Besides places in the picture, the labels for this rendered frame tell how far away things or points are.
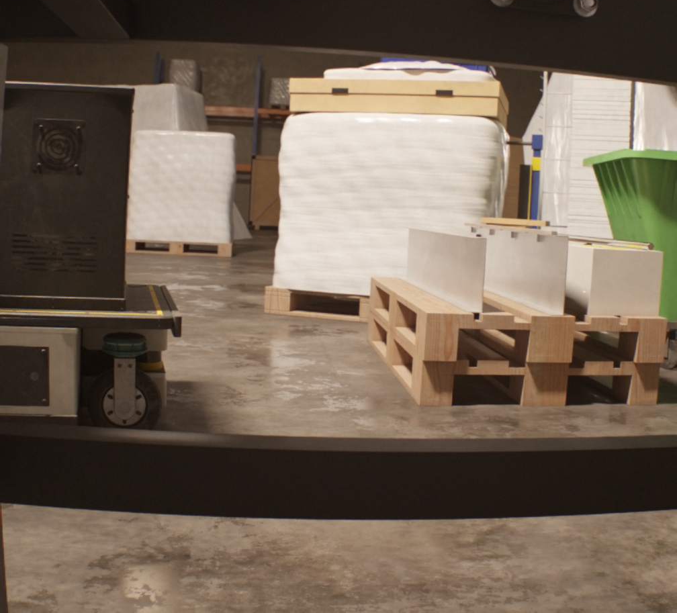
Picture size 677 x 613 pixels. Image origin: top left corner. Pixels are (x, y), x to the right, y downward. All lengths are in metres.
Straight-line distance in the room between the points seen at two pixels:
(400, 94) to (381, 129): 0.22
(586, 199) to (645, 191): 1.28
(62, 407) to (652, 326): 1.78
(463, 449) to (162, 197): 8.14
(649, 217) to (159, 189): 6.45
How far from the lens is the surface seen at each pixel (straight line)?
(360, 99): 4.27
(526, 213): 4.41
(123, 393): 1.95
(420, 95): 4.21
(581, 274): 2.68
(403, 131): 4.14
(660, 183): 3.28
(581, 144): 4.54
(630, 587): 1.39
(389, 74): 4.31
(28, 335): 1.87
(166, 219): 8.89
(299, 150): 4.30
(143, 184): 8.92
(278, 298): 4.34
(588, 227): 4.52
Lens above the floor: 0.58
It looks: 3 degrees down
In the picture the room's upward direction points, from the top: 3 degrees clockwise
